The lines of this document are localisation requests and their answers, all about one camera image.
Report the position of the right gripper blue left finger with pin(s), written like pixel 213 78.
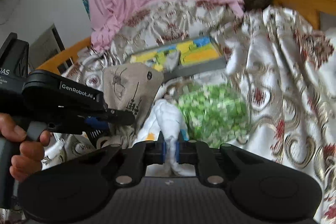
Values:
pixel 161 148

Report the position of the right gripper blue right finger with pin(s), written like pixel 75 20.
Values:
pixel 181 149

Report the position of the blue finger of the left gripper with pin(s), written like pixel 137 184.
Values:
pixel 122 117
pixel 97 128

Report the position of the beige printed linen pouch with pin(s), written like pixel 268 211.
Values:
pixel 131 87

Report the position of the white soft cloth item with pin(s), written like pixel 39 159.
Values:
pixel 166 118

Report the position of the person's left hand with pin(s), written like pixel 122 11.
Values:
pixel 29 160

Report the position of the green checkered cloth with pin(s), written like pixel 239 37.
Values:
pixel 214 114

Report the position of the grey door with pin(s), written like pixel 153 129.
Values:
pixel 46 46

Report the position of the yellow cartoon frog towel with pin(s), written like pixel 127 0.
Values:
pixel 187 52

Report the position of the silver floral satin bedspread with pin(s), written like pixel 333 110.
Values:
pixel 280 66

